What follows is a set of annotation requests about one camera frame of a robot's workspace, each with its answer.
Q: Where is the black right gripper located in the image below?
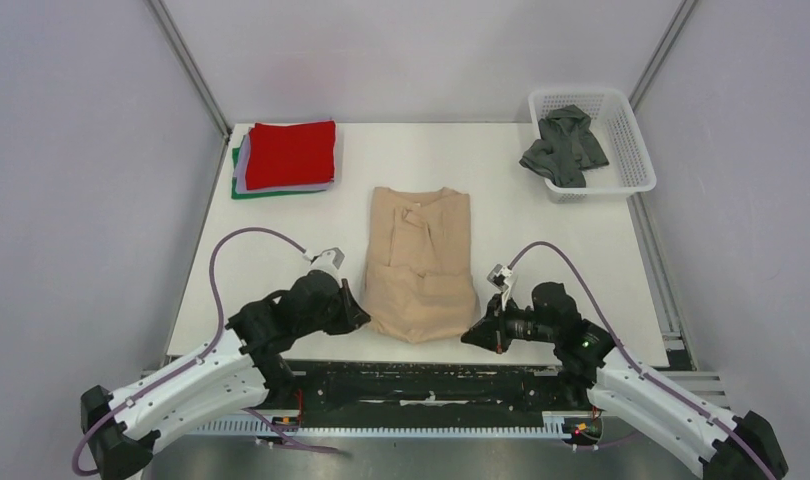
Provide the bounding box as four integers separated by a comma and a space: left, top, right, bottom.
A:
461, 292, 559, 354

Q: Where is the beige t shirt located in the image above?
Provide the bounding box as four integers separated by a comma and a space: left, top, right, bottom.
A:
362, 187, 478, 344

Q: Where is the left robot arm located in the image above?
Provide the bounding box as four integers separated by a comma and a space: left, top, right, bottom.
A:
79, 270, 371, 479

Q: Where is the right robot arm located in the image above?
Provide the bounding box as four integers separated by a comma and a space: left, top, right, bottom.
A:
461, 282, 789, 479

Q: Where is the folded red t shirt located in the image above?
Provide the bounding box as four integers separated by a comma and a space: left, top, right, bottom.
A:
244, 120, 336, 191

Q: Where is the folded lavender t shirt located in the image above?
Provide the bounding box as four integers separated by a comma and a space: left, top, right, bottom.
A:
234, 123, 345, 197

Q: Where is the dark grey t shirt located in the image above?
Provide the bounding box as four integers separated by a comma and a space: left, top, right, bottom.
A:
519, 105, 610, 188

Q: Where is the white plastic basket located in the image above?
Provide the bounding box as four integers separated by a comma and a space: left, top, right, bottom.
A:
528, 85, 657, 204

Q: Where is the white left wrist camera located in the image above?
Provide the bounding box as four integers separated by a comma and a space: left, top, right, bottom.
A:
303, 247, 345, 282

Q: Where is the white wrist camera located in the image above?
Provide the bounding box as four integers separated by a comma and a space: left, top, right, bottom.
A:
303, 247, 345, 282
487, 264, 516, 311

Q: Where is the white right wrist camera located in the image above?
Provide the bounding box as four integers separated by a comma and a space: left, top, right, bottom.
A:
487, 264, 516, 311

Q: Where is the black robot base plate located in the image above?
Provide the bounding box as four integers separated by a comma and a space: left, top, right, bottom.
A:
262, 360, 592, 429

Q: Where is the white slotted cable duct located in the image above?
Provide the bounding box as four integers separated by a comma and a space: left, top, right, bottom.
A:
193, 414, 570, 440

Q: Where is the left aluminium corner post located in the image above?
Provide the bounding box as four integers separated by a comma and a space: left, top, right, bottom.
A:
144, 0, 231, 141

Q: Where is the aluminium corner post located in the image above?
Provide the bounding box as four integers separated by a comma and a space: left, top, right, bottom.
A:
144, 0, 231, 141
628, 0, 700, 111

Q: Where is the right aluminium corner post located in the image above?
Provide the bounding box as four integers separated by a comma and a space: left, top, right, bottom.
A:
628, 0, 700, 111

